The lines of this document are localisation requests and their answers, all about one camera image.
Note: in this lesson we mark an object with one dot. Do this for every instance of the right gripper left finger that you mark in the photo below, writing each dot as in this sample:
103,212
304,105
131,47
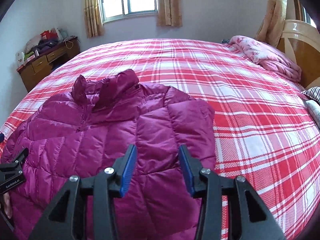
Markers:
65,216

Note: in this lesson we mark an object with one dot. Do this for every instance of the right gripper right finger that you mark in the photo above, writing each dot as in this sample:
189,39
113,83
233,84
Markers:
248,216

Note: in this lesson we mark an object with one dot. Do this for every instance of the magenta puffer down jacket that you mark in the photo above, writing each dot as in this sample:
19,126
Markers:
85,130

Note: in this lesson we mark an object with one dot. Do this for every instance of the person's left hand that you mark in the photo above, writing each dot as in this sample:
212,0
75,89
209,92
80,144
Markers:
6,205

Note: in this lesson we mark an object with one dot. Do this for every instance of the red white plaid bedspread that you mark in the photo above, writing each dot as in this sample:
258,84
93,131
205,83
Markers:
262,127

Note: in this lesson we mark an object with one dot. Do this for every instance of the wooden desk with drawers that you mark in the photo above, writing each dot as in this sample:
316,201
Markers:
40,67

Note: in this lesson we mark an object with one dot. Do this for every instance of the clutter pile on desk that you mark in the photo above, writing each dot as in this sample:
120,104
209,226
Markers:
41,43

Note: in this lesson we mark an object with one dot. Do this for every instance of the striped pillow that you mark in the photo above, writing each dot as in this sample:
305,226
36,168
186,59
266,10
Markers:
312,103

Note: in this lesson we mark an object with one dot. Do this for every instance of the pink floral folded quilt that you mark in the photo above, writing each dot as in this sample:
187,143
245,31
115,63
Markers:
268,57

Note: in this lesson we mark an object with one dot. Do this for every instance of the left beige window curtain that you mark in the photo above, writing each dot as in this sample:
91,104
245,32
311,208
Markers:
93,18

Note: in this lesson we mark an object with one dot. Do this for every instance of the beige window curtain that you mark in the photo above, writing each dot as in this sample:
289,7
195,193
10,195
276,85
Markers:
169,13
93,18

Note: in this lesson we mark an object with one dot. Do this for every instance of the cream wooden headboard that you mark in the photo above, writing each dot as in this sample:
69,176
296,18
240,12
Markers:
300,42

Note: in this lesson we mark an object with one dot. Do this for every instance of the beige curtain by headboard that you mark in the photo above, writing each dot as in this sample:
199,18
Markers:
272,26

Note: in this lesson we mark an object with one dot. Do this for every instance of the right beige window curtain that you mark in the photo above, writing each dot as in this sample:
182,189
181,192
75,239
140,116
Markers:
169,13

